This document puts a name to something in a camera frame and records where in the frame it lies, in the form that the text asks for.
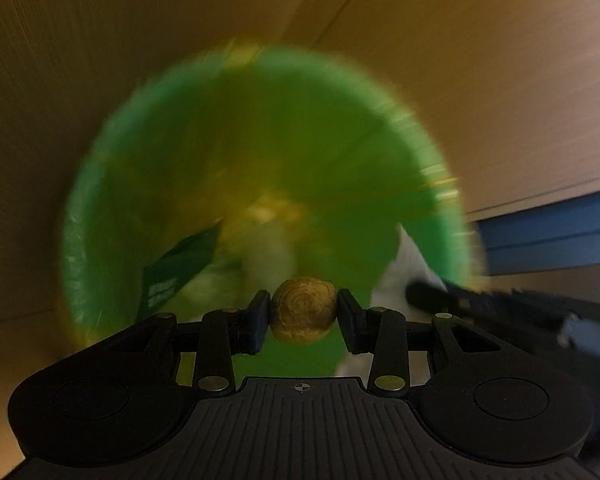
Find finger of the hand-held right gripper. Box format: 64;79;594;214
405;280;571;333

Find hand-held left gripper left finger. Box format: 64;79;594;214
87;289;272;393

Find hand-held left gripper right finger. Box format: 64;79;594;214
336;287;518;393

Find round brown ball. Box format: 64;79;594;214
271;276;338;345

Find green food packet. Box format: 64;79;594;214
139;225;221;323

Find green trash bin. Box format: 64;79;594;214
60;42;473;381

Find blue panel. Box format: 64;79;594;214
472;192;600;278

